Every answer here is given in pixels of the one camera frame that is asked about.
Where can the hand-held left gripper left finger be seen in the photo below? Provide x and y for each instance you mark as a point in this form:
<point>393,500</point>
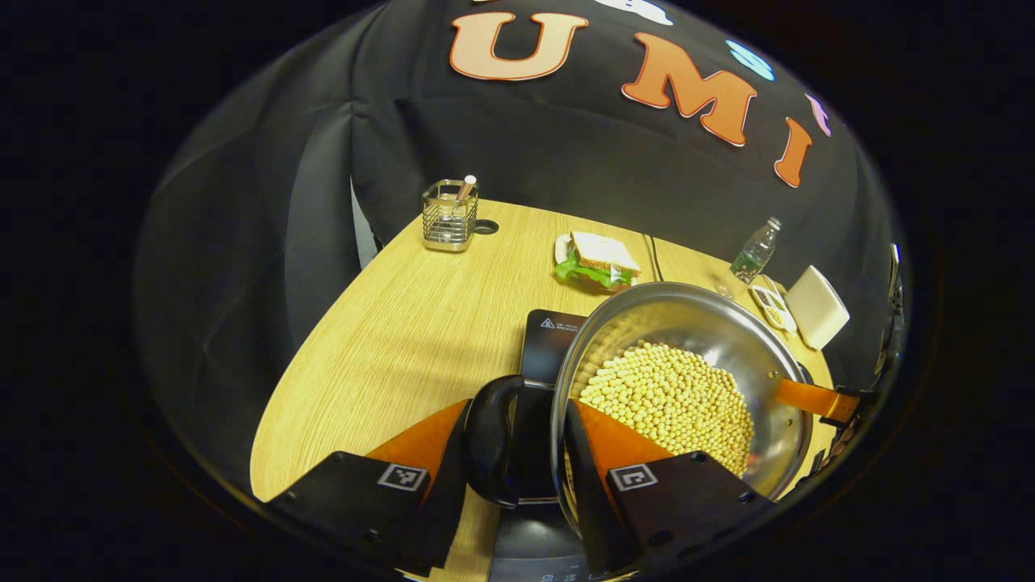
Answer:
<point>449,493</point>

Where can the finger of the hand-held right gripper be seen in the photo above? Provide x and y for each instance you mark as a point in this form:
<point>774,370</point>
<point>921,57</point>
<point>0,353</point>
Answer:
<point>813,398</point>

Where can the black backdrop cloth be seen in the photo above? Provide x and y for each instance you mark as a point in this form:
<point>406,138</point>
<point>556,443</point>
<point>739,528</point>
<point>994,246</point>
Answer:
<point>242,242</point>

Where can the wooden utensil with white tip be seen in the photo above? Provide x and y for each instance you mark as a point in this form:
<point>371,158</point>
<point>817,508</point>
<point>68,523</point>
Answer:
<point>466,187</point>

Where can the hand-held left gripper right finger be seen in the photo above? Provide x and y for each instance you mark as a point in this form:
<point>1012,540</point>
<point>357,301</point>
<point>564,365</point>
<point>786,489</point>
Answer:
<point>594,501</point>

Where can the sandwich with lettuce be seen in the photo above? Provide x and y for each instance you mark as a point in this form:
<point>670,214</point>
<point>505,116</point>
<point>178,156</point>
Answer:
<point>602,259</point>

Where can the white toaster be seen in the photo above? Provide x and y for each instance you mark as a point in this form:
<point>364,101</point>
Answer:
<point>817,307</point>

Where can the pile of soybeans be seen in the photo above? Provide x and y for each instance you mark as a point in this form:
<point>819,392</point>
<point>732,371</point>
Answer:
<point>671,396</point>

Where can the black desk grommet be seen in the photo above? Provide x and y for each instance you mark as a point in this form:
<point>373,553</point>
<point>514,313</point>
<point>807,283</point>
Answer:
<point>486,227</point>

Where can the white divided dish of beans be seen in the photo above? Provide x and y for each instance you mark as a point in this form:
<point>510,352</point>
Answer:
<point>775,309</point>

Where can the clear plastic water bottle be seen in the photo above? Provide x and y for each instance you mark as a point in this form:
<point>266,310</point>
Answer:
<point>754,255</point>

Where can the black induction cooktop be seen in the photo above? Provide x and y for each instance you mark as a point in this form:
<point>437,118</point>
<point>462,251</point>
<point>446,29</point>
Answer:
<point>550,339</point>

